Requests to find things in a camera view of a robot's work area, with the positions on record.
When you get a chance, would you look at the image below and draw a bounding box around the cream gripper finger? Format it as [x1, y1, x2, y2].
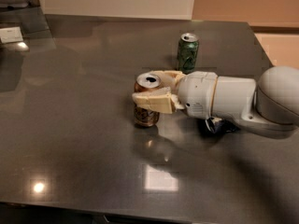
[132, 87, 185, 114]
[150, 70, 185, 90]

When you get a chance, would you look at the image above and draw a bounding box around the orange soda can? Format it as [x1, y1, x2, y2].
[134, 73, 161, 127]

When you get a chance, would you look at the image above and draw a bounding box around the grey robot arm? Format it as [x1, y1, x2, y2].
[132, 66, 299, 138]

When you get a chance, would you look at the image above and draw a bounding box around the green soda can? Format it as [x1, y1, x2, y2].
[177, 33, 199, 74]

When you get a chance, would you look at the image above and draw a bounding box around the blue crumpled chip bag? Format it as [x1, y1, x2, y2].
[205, 117, 239, 134]

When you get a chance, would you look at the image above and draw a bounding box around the white card on counter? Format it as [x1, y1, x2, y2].
[0, 27, 23, 44]

